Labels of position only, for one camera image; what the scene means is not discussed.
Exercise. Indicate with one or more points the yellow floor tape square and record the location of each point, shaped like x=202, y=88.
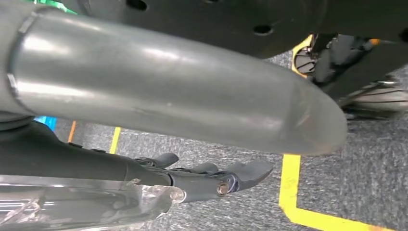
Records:
x=290, y=191

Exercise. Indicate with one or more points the clear plastic guard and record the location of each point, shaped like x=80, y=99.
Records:
x=79, y=204

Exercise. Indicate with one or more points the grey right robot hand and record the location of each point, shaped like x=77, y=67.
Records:
x=159, y=86

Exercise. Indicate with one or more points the green plastic crate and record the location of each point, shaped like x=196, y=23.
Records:
x=57, y=4

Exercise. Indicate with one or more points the black robot body panel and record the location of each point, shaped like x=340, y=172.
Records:
x=207, y=19

